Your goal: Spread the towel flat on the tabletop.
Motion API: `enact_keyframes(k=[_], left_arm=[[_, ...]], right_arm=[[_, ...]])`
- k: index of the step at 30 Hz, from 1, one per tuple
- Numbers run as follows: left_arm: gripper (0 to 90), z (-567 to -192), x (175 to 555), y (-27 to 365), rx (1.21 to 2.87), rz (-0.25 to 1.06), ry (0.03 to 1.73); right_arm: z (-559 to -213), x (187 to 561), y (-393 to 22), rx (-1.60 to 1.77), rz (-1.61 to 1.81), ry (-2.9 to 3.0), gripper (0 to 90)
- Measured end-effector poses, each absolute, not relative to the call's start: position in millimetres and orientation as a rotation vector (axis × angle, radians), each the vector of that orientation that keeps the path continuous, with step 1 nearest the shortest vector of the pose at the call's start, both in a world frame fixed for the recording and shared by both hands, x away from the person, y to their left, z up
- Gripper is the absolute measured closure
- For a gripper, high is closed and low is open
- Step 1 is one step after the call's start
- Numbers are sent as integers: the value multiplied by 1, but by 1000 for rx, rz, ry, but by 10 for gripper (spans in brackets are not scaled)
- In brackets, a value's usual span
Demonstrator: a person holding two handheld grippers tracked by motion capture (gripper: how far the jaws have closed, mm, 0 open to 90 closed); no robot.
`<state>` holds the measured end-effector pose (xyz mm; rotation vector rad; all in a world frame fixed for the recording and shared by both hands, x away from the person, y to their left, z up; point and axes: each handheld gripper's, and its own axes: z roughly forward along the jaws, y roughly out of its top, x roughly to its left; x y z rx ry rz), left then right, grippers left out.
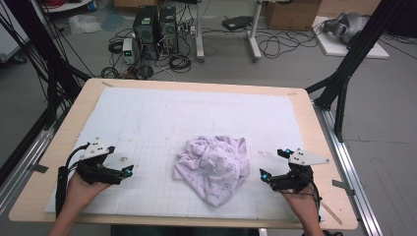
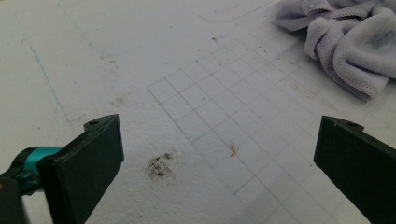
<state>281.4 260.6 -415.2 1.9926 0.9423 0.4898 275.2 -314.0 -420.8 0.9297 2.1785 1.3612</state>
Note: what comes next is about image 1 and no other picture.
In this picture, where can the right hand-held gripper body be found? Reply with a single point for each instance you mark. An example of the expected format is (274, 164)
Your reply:
(305, 158)

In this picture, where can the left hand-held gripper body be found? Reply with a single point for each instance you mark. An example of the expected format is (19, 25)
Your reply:
(93, 150)

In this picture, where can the pale purple patterned towel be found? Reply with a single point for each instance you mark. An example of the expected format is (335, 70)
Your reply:
(213, 170)

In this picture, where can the person's right hand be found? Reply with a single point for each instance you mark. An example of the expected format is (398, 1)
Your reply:
(303, 203)

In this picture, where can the person's left hand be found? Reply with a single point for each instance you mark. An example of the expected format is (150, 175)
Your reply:
(80, 195)

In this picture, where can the black tape strip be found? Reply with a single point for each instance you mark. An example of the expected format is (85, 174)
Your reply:
(40, 168)
(342, 187)

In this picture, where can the thin wooden stick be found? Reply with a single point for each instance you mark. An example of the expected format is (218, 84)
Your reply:
(331, 212)

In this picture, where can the white grid mat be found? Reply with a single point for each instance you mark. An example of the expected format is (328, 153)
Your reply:
(180, 114)

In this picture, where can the white power supply unit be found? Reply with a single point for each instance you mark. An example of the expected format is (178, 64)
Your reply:
(128, 50)

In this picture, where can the white floor board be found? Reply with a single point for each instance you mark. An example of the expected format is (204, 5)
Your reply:
(334, 49)

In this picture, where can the large black computer tower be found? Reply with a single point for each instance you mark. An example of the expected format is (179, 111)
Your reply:
(146, 32)

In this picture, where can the white desk leg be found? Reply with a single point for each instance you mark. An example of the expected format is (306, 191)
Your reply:
(255, 32)
(199, 32)

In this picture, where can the clear plastic bag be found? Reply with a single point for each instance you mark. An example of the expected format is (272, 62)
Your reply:
(84, 23)

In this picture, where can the teal floor sheet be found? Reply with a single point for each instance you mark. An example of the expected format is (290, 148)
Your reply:
(113, 21)

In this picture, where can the slim black computer tower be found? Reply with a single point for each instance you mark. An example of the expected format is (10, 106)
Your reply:
(168, 31)

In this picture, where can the grey robot head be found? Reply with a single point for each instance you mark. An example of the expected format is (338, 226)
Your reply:
(347, 28)

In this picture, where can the brown cardboard box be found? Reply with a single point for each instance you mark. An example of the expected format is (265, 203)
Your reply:
(291, 14)

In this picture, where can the flat black device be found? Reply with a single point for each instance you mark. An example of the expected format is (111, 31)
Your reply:
(237, 22)

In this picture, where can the aluminium rail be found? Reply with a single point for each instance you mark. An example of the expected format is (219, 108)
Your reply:
(350, 170)
(23, 164)

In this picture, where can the black metal frame stand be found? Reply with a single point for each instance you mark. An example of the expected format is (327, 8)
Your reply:
(357, 49)
(39, 42)

